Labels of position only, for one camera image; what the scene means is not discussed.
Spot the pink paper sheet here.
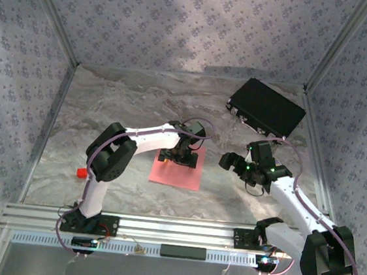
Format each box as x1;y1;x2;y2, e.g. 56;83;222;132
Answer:
148;141;207;193

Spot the black hard case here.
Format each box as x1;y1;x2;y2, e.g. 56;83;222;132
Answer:
222;74;310;143

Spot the black rectangular bar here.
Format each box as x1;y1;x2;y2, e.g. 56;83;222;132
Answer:
159;243;208;262

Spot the perforated metal strip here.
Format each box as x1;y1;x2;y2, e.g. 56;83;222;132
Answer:
10;227;282;272

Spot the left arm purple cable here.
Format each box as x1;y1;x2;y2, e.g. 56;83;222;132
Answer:
52;104;216;272

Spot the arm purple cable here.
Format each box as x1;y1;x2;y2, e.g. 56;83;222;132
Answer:
256;135;367;275
52;104;216;272

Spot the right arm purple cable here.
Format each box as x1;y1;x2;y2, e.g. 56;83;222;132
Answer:
256;135;367;275

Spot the aluminium side rail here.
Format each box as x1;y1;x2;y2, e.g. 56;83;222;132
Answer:
289;89;345;219
15;59;80;210

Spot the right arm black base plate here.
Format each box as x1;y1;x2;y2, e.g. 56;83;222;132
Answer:
231;227;292;254

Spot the aluminium mounting rail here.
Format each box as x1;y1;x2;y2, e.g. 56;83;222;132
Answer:
0;201;296;259

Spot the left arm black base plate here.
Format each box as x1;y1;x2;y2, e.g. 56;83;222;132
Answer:
58;209;121;238

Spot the small tan wire tie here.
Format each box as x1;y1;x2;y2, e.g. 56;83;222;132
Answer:
132;242;148;257

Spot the aluminium frame post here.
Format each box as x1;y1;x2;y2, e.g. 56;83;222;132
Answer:
303;0;367;98
14;0;87;68

